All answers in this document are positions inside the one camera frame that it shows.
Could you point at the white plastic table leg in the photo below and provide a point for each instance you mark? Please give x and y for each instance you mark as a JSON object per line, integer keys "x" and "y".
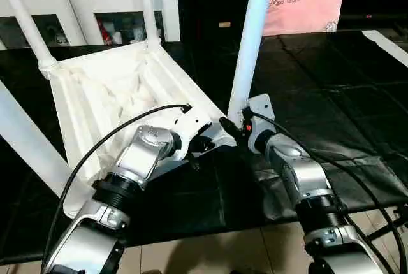
{"x": 148, "y": 6}
{"x": 252, "y": 38}
{"x": 32, "y": 143}
{"x": 25, "y": 19}

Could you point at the black work mat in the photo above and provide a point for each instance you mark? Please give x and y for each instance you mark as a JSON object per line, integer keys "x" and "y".
{"x": 319, "y": 95}

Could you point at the small yellow label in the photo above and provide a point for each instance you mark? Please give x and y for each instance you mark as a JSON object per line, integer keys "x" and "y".
{"x": 224, "y": 24}

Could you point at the pink printed pillow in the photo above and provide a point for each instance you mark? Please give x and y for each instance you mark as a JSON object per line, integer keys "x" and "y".
{"x": 303, "y": 7}

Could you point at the black tripod stand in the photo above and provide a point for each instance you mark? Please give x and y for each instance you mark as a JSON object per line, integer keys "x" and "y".
{"x": 392, "y": 223}

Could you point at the black television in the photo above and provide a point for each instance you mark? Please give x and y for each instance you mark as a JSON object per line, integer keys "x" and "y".
{"x": 376, "y": 19}

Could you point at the white glass-door cabinet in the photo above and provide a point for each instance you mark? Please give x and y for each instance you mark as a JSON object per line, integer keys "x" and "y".
{"x": 76, "y": 3}

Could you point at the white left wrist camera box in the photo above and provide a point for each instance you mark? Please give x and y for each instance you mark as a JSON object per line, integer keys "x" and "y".
{"x": 191, "y": 127}

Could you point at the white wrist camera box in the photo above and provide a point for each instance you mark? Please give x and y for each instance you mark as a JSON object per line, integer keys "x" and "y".
{"x": 191, "y": 127}
{"x": 259, "y": 109}

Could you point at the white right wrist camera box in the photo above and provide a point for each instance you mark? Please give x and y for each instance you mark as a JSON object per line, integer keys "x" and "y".
{"x": 259, "y": 109}

